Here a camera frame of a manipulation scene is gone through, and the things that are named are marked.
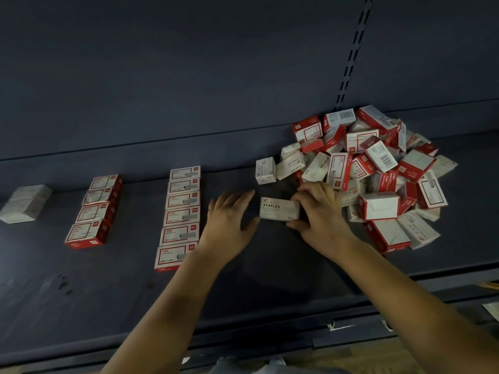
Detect person's right hand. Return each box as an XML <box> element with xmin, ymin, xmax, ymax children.
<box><xmin>286</xmin><ymin>181</ymin><xmax>360</xmax><ymax>262</ymax></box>

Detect person's left hand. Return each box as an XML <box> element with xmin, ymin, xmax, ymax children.
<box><xmin>199</xmin><ymin>189</ymin><xmax>262</xmax><ymax>265</ymax></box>

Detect pile of red white boxes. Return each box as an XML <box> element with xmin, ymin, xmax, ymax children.
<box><xmin>255</xmin><ymin>105</ymin><xmax>458</xmax><ymax>256</ymax></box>

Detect dark metal shelf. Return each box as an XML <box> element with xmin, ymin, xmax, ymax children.
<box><xmin>0</xmin><ymin>0</ymin><xmax>499</xmax><ymax>374</ymax></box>

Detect person's right forearm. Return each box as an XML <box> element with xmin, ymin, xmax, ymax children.
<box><xmin>335</xmin><ymin>237</ymin><xmax>499</xmax><ymax>374</ymax></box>

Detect person's left forearm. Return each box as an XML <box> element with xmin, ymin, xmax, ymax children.
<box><xmin>101</xmin><ymin>249</ymin><xmax>235</xmax><ymax>374</ymax></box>

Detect person's grey clothing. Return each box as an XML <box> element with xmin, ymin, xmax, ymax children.
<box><xmin>209</xmin><ymin>356</ymin><xmax>352</xmax><ymax>374</ymax></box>

